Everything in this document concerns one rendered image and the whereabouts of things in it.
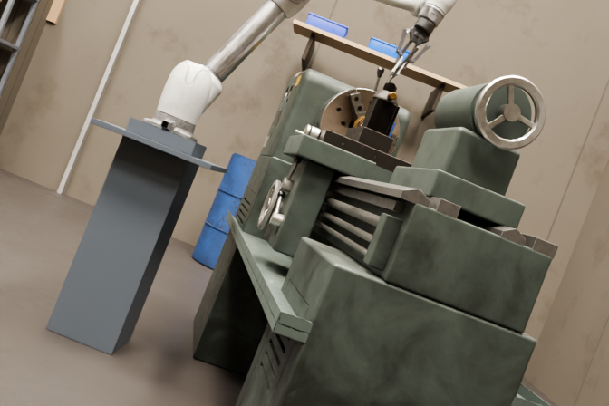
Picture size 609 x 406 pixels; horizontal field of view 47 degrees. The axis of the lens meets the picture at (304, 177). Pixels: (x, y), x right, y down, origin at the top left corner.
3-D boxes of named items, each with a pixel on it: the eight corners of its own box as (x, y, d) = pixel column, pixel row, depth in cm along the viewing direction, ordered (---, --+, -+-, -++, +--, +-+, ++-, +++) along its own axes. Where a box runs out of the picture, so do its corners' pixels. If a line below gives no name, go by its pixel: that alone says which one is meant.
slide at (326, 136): (310, 143, 215) (315, 130, 215) (433, 193, 222) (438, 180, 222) (321, 143, 197) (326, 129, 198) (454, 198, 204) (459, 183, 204)
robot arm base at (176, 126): (139, 120, 243) (144, 104, 243) (153, 125, 265) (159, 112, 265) (187, 139, 243) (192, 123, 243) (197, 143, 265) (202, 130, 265)
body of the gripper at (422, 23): (420, 14, 265) (407, 34, 265) (439, 26, 266) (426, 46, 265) (415, 18, 273) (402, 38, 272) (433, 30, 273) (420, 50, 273)
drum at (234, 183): (259, 276, 560) (298, 177, 562) (263, 289, 503) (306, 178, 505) (192, 251, 554) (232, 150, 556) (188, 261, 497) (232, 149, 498)
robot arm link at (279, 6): (157, 96, 265) (161, 101, 287) (188, 126, 267) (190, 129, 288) (296, -44, 270) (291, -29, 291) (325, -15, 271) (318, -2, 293)
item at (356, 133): (342, 142, 221) (348, 127, 221) (371, 154, 223) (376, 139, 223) (357, 141, 201) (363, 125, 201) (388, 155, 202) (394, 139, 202)
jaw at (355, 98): (350, 122, 268) (343, 92, 268) (362, 120, 269) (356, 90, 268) (357, 121, 258) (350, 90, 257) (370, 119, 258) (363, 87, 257)
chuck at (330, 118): (300, 141, 272) (343, 74, 273) (366, 184, 277) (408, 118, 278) (304, 141, 263) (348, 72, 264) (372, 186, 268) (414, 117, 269)
